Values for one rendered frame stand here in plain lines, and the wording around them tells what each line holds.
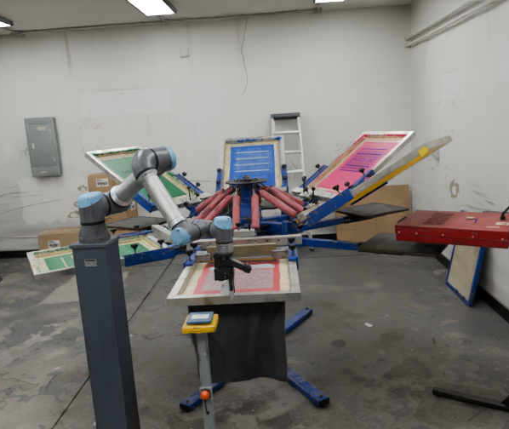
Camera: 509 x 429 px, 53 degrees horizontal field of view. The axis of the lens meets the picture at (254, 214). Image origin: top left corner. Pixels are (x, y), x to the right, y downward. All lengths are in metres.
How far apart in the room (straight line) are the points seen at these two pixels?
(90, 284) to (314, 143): 4.74
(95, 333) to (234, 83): 4.75
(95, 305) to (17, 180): 5.24
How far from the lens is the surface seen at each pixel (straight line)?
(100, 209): 2.54
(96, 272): 2.57
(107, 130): 7.17
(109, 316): 2.62
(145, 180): 2.21
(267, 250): 2.77
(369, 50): 6.97
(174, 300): 2.27
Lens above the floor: 1.74
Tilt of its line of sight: 11 degrees down
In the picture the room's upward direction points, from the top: 4 degrees counter-clockwise
